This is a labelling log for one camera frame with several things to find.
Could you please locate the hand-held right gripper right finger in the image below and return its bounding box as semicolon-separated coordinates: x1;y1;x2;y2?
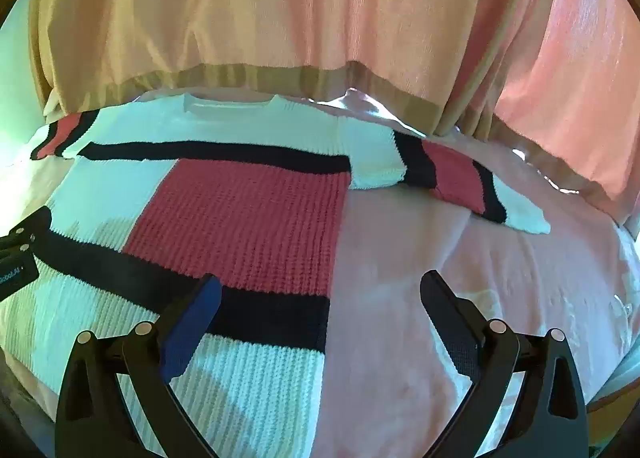
419;270;590;458

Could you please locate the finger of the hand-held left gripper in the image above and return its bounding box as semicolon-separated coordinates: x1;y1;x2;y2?
0;206;53;261

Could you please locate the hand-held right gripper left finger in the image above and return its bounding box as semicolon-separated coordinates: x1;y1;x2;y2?
55;274;223;458

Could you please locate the white red black knit sweater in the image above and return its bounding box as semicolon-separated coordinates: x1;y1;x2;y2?
0;92;552;458

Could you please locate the pink bed sheet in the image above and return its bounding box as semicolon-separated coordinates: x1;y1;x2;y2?
0;88;640;458

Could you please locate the pink curtain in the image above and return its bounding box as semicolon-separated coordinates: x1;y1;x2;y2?
440;0;640;233

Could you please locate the peach curtain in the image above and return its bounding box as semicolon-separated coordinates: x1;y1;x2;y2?
27;0;501;139

